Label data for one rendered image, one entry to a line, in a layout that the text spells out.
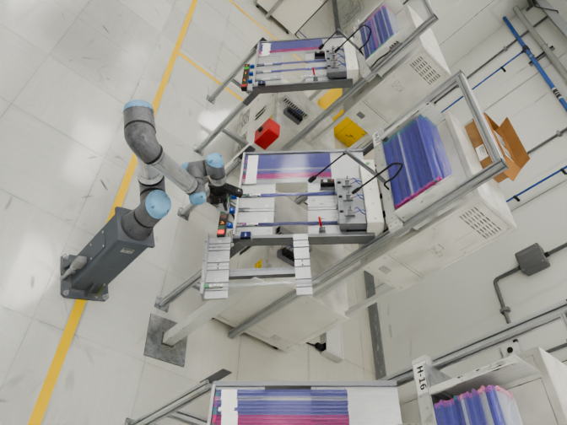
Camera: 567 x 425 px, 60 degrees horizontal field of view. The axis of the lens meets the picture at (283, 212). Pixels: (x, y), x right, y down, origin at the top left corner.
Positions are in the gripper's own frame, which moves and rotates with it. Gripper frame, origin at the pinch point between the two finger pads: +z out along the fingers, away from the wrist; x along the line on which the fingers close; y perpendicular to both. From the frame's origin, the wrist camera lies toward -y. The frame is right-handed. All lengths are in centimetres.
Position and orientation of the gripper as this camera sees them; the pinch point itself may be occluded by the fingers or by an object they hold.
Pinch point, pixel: (228, 211)
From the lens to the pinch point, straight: 246.9
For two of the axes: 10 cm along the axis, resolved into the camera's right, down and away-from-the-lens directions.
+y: -10.0, 0.1, 0.5
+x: -0.3, 7.1, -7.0
